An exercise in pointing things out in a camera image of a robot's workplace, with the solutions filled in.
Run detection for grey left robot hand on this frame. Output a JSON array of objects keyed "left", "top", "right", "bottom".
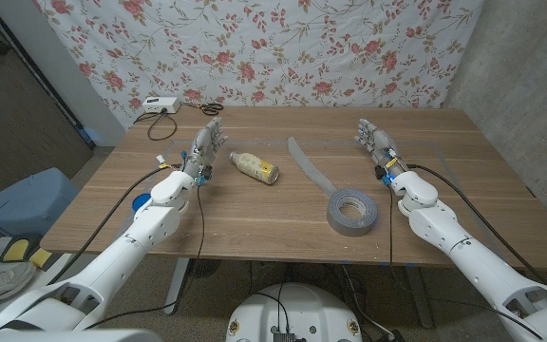
[{"left": 181, "top": 116, "right": 230, "bottom": 184}]

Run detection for blue plastic bin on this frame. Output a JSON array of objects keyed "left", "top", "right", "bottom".
[{"left": 0, "top": 166, "right": 81, "bottom": 238}]

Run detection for grey floor cable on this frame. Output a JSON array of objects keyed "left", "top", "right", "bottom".
[{"left": 340, "top": 264, "right": 396, "bottom": 339}]

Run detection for plastic bottle with yellow label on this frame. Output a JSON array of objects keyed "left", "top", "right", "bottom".
[{"left": 228, "top": 150, "right": 280, "bottom": 186}]

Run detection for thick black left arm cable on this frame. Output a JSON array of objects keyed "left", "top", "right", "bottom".
[{"left": 47, "top": 163, "right": 182, "bottom": 286}]

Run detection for white power box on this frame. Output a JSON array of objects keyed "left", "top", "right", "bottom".
[{"left": 141, "top": 96, "right": 182, "bottom": 115}]

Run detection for white table leg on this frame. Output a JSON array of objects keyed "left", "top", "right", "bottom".
[{"left": 163, "top": 257, "right": 192, "bottom": 315}]

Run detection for black scissors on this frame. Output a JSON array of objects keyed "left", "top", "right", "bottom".
[{"left": 197, "top": 102, "right": 225, "bottom": 117}]

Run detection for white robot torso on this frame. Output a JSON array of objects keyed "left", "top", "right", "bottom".
[{"left": 225, "top": 282, "right": 364, "bottom": 342}]

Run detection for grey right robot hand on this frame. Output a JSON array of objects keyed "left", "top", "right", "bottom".
[{"left": 356, "top": 118, "right": 410, "bottom": 180}]

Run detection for yellow pad with black rim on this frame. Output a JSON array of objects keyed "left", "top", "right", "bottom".
[{"left": 0, "top": 237, "right": 32, "bottom": 264}]

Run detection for blue round tape roll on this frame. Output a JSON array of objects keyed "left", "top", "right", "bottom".
[{"left": 131, "top": 192, "right": 154, "bottom": 214}]

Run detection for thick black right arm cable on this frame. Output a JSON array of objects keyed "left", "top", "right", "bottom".
[{"left": 406, "top": 163, "right": 547, "bottom": 286}]

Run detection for grey table leg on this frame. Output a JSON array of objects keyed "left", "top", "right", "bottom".
[{"left": 404, "top": 265, "right": 436, "bottom": 329}]

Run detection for black power box cable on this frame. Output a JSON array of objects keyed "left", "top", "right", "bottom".
[{"left": 133, "top": 109, "right": 179, "bottom": 142}]

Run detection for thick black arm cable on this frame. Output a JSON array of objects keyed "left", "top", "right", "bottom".
[
  {"left": 406, "top": 163, "right": 547, "bottom": 286},
  {"left": 47, "top": 163, "right": 182, "bottom": 286}
]

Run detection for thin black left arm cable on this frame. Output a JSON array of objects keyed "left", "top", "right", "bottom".
[{"left": 83, "top": 182, "right": 207, "bottom": 331}]

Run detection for floral backdrop cloth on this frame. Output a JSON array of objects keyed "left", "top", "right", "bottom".
[{"left": 33, "top": 0, "right": 486, "bottom": 129}]

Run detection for grey duct tape roll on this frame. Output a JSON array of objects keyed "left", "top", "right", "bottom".
[{"left": 286, "top": 136, "right": 379, "bottom": 238}]

